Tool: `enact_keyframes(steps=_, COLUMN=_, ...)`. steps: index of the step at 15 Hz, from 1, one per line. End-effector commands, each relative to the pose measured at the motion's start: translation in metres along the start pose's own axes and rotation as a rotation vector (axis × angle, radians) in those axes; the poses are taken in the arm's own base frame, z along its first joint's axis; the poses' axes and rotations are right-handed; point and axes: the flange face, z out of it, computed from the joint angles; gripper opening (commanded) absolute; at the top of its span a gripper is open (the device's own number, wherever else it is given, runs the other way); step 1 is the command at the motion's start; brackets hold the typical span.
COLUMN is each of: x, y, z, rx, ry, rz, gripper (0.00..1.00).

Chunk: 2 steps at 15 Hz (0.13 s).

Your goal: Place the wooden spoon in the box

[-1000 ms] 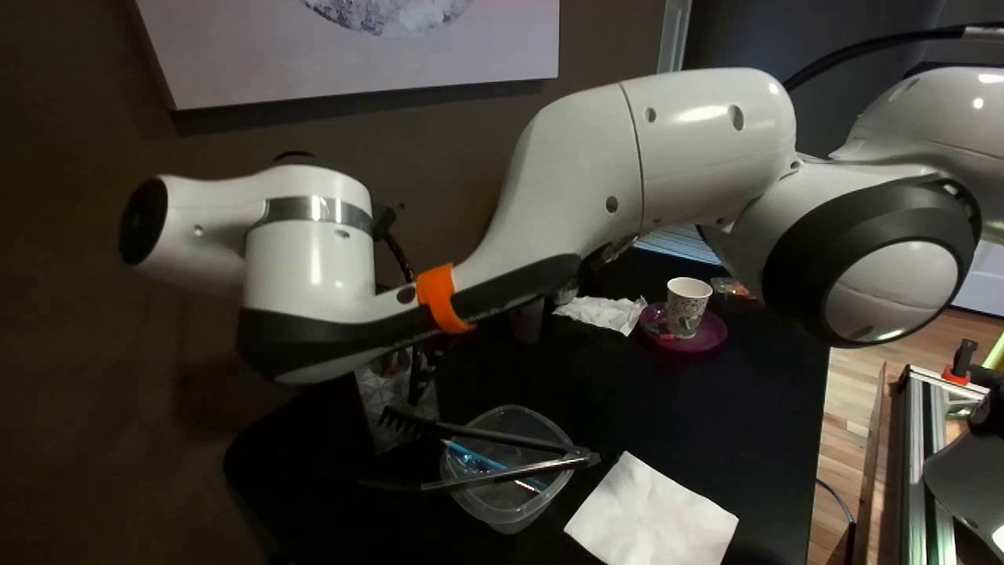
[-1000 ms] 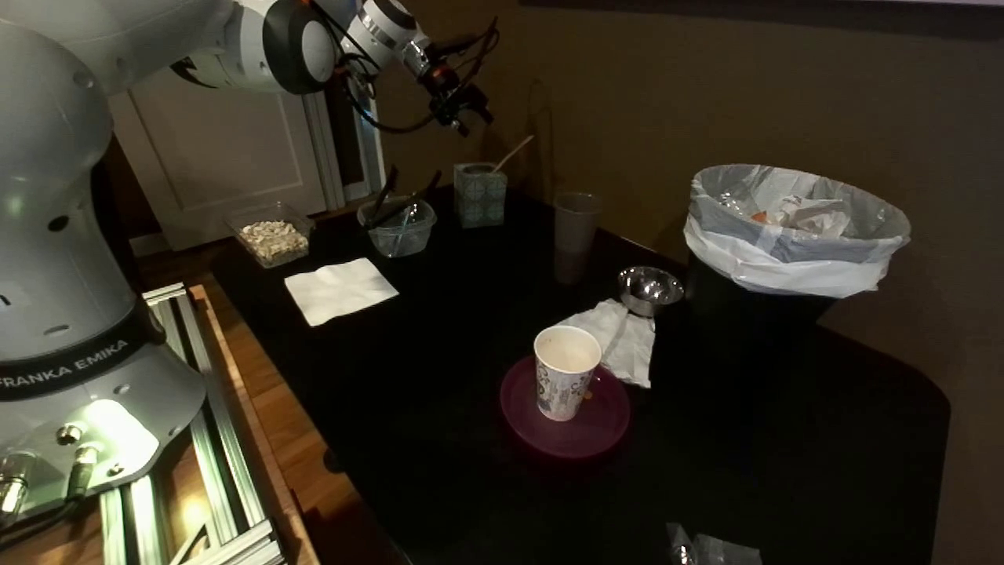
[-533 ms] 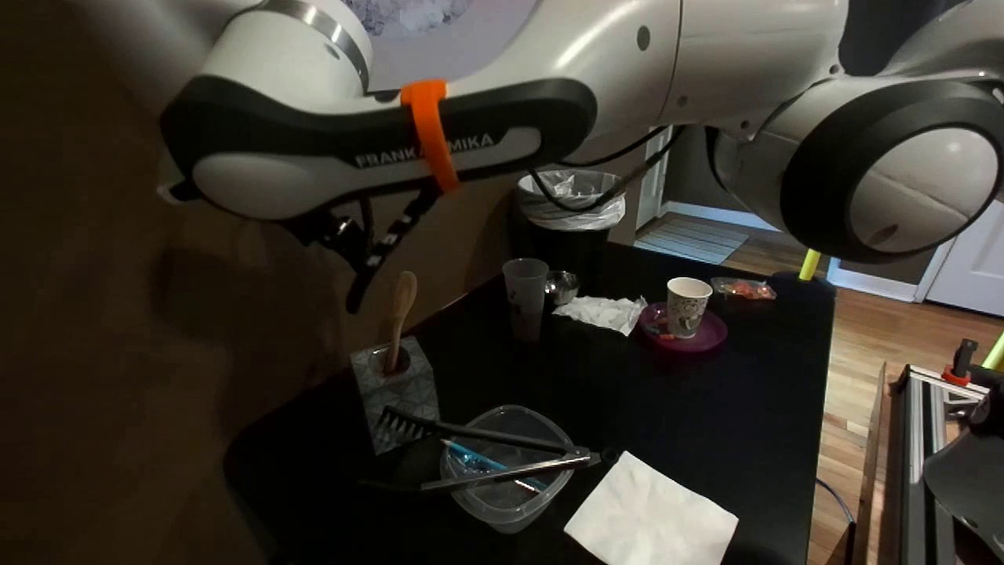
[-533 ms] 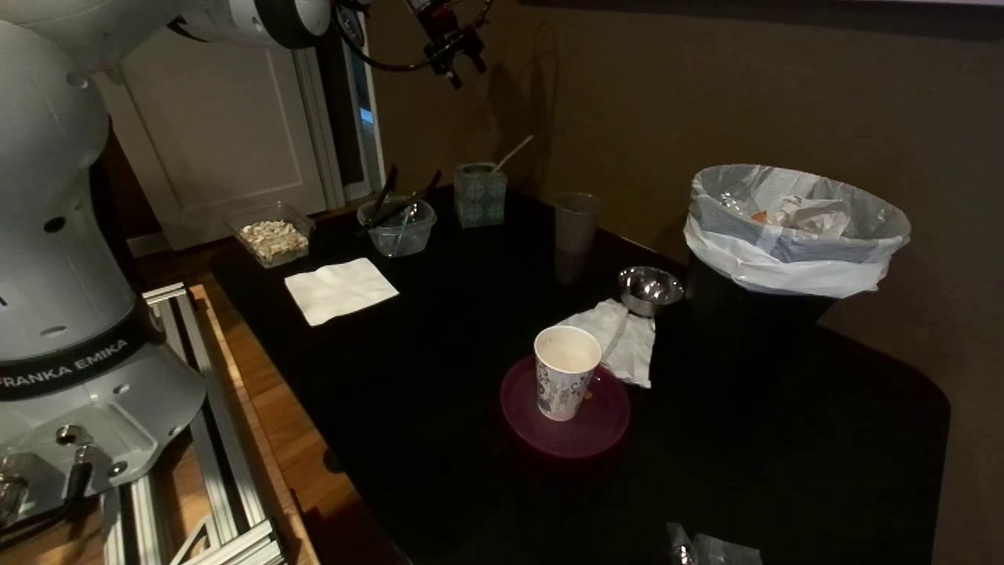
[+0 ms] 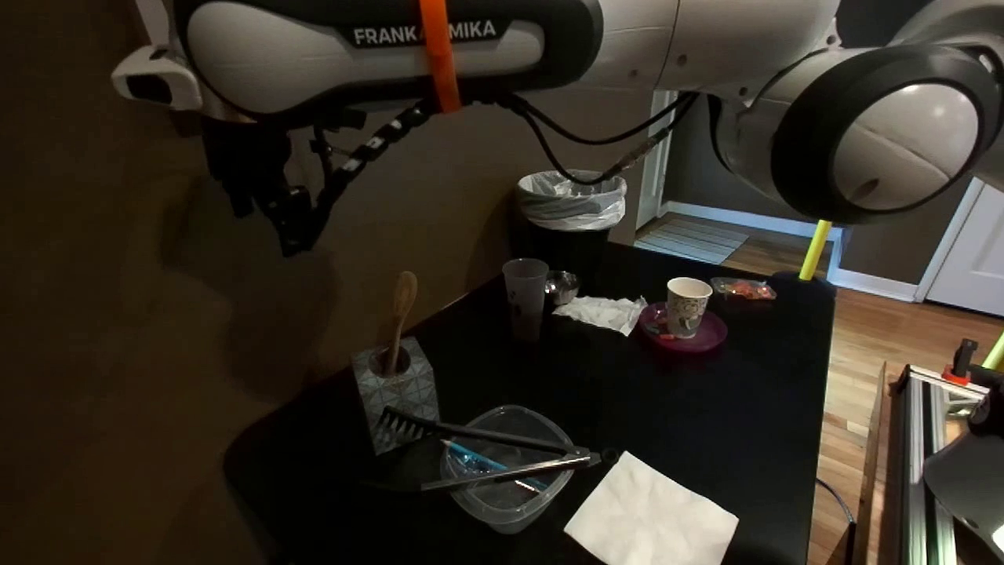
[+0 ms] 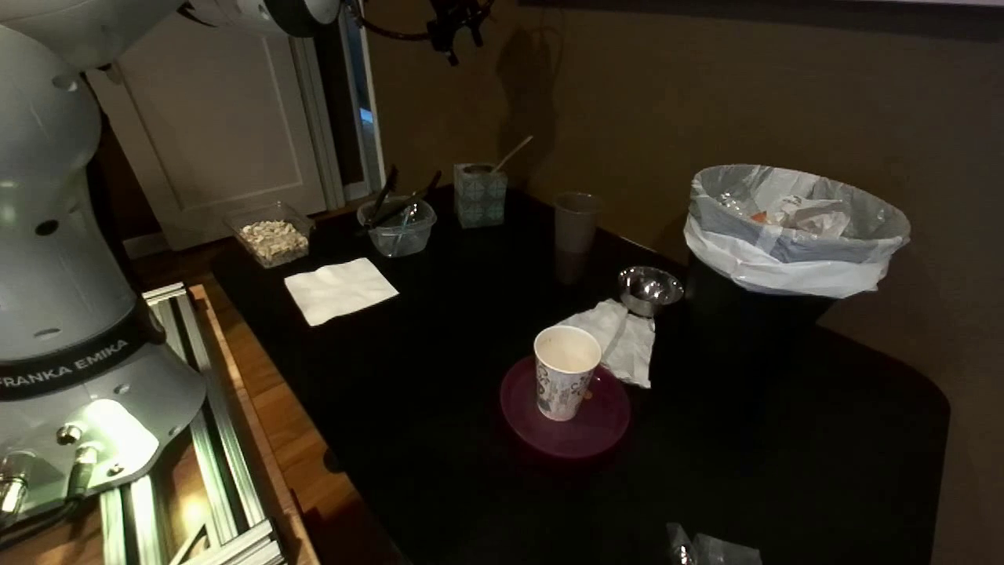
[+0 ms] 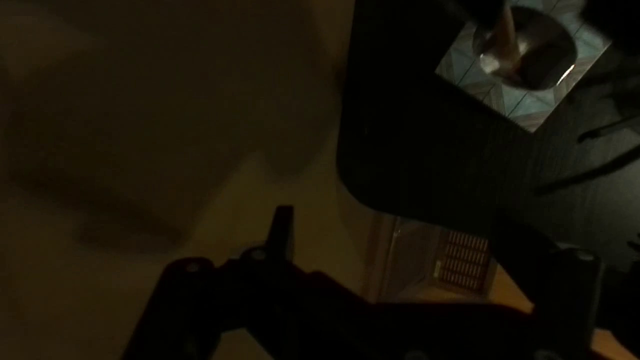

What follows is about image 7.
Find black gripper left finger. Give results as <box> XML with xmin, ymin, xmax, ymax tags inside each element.
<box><xmin>123</xmin><ymin>205</ymin><xmax>298</xmax><ymax>360</ymax></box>

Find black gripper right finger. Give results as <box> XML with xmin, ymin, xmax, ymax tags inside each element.
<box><xmin>525</xmin><ymin>242</ymin><xmax>607</xmax><ymax>360</ymax></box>

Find wooden spoon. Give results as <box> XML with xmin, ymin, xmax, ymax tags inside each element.
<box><xmin>487</xmin><ymin>0</ymin><xmax>524</xmax><ymax>76</ymax></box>

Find floor vent grille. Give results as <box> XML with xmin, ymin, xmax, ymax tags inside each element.
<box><xmin>432</xmin><ymin>227</ymin><xmax>497</xmax><ymax>296</ymax></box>

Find black metal tongs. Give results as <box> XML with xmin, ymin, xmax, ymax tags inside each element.
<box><xmin>532</xmin><ymin>108</ymin><xmax>640</xmax><ymax>196</ymax></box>

